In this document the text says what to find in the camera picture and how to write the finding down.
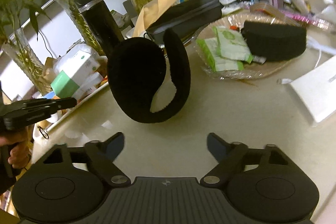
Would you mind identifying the green packets on plate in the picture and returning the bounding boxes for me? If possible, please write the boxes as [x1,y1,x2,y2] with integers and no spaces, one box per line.
[196,26,253,72]

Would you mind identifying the black foam sponge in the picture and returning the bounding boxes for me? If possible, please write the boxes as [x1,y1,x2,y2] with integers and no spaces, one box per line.
[241,21,307,62]

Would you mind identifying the black zip case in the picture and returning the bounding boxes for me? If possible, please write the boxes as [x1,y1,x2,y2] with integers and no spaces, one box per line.
[146,0,224,45]

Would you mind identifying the white serving tray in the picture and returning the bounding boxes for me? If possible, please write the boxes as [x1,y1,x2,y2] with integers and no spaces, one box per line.
[31,79,111,140]

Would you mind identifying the brown paper envelope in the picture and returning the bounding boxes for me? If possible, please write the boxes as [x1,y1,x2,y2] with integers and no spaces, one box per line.
[132,0,177,38]

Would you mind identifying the white power bank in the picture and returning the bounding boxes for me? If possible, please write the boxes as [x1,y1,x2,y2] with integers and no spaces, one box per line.
[277,56,335,124]

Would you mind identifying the glass plate dish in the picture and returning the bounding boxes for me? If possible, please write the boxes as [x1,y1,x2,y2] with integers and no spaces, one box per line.
[195,14,307,80]

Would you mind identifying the black thermos bottle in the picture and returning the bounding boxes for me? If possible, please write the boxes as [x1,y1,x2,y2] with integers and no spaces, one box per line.
[74,0,124,57]

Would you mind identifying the person left hand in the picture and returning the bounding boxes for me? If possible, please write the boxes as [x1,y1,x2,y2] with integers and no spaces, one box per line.
[1,127,30,169]

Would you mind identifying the bamboo plant glass vase left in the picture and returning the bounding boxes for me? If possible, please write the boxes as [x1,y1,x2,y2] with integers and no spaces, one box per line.
[1,0,51,95]

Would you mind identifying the green white carton box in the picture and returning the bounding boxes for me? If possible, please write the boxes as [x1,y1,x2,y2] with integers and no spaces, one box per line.
[51,50,100,98]

